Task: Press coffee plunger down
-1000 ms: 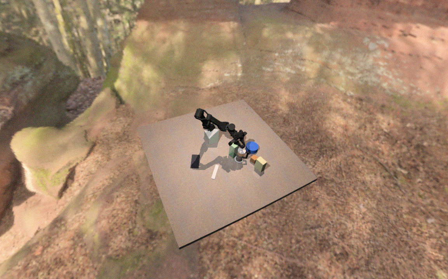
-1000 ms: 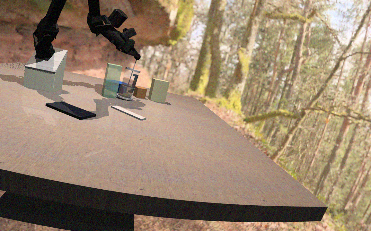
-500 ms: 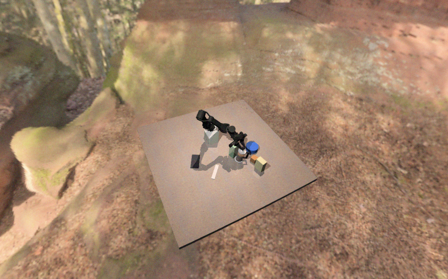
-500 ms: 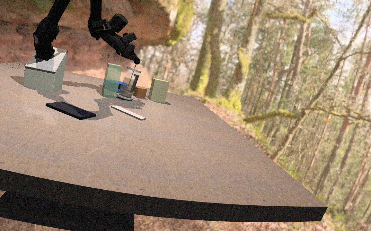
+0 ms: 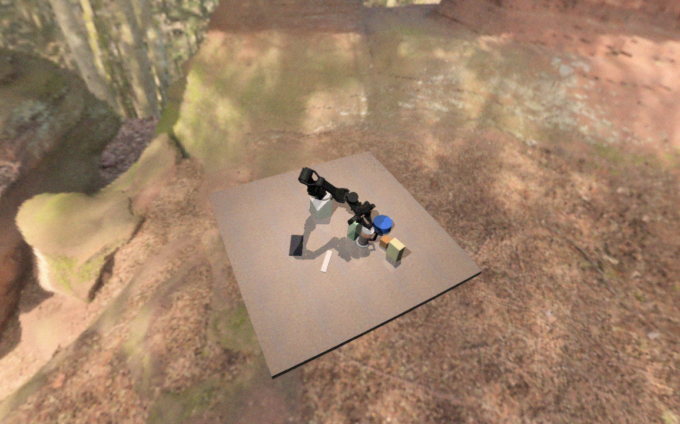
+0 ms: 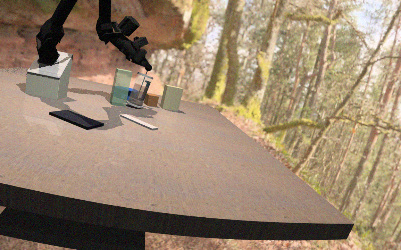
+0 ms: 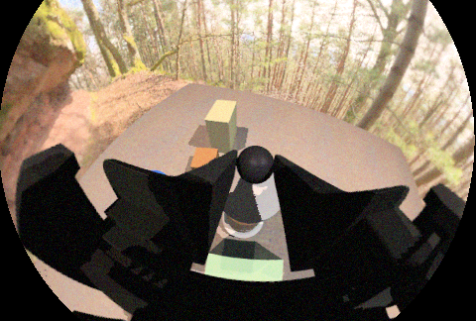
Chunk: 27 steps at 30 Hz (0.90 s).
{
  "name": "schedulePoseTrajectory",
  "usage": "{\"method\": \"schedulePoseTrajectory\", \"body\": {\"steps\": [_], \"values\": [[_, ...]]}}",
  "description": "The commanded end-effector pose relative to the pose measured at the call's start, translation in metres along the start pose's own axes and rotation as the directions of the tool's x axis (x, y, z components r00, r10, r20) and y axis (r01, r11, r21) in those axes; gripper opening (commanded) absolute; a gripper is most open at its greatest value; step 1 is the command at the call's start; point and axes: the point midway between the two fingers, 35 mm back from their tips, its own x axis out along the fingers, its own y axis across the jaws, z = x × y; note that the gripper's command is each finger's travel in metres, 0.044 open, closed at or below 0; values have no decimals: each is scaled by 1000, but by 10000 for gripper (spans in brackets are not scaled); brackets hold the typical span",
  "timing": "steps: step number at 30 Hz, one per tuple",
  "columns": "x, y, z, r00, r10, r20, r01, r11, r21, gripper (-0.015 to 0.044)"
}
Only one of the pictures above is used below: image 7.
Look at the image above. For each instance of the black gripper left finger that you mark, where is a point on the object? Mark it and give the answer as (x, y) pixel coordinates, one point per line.
(193, 200)

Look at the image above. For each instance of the french press coffee maker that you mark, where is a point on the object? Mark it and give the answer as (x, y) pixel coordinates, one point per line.
(252, 198)

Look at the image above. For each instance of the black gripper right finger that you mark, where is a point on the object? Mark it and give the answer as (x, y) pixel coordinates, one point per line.
(317, 215)

